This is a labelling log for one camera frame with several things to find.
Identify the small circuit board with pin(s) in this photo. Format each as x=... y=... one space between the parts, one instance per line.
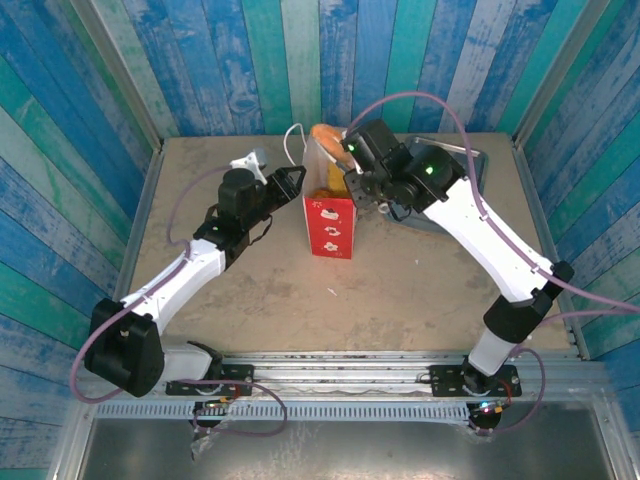
x=220 y=401
x=487 y=407

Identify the aluminium rail frame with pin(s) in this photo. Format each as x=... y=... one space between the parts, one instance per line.
x=340 y=375

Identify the brown fake bun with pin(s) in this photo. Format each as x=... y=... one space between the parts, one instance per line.
x=325 y=137

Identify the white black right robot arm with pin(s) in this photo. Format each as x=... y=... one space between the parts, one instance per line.
x=475 y=245

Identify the yellow fake croissant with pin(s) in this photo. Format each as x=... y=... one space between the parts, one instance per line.
x=337 y=177

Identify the grey metal tray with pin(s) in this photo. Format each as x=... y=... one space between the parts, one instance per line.
x=420 y=226

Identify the red white paper bag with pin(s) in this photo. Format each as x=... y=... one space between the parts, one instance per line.
x=330 y=235

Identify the metal corner post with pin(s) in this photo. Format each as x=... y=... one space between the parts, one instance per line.
x=558 y=70
x=118 y=70

